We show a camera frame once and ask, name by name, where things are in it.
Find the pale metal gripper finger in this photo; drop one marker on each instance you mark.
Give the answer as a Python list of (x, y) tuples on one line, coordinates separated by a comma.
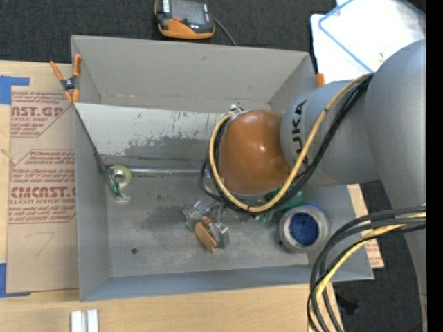
[(191, 220), (198, 207)]

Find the orange and grey small tool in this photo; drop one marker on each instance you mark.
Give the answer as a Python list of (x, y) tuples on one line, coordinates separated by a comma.
[(207, 235)]

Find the grey metal bin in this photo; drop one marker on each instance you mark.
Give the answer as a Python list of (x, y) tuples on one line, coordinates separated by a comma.
[(166, 254)]

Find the green rounded object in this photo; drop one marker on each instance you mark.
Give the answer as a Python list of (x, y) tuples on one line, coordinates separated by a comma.
[(296, 199)]

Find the green tape dispenser clear roll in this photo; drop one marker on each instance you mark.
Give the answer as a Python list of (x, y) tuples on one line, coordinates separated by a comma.
[(117, 178)]

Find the brown cardboard board red print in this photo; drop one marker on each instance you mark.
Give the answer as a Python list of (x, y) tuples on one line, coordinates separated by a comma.
[(41, 220)]

